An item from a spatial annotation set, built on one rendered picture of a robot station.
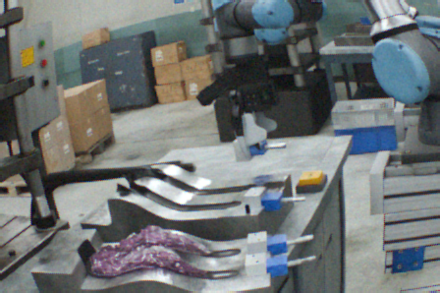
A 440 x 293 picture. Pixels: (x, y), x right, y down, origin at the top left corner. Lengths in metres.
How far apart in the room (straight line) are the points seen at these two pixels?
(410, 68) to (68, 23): 8.97
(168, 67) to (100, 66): 1.12
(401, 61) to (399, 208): 0.34
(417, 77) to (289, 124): 4.58
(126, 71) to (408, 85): 7.65
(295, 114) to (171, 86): 3.18
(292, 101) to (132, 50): 3.51
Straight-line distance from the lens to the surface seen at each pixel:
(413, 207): 1.09
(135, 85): 8.38
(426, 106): 1.04
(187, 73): 8.14
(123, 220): 1.43
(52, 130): 5.29
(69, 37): 9.64
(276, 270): 1.07
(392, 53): 0.88
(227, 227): 1.31
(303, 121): 5.36
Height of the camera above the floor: 1.34
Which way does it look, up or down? 14 degrees down
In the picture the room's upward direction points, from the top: 11 degrees counter-clockwise
